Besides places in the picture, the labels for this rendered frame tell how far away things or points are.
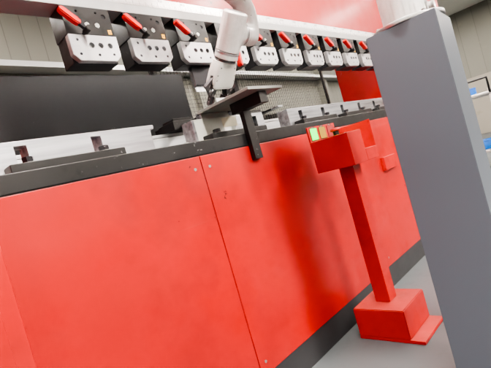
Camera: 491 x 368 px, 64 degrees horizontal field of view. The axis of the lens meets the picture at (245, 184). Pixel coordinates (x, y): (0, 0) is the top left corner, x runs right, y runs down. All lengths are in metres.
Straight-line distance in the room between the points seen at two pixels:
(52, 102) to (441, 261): 1.51
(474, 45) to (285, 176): 11.76
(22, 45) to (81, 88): 3.26
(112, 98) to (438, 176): 1.38
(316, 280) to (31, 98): 1.31
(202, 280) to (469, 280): 0.72
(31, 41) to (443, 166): 4.64
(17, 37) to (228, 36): 3.92
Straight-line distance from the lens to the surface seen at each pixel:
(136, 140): 1.26
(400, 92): 1.14
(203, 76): 1.54
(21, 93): 1.76
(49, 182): 1.00
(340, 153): 1.45
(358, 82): 3.56
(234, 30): 1.38
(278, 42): 1.94
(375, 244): 1.56
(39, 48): 5.16
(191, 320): 1.16
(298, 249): 1.50
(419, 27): 1.14
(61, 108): 1.79
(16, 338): 0.87
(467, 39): 13.09
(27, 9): 1.33
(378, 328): 1.62
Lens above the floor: 0.73
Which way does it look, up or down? 1 degrees down
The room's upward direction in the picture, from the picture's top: 16 degrees counter-clockwise
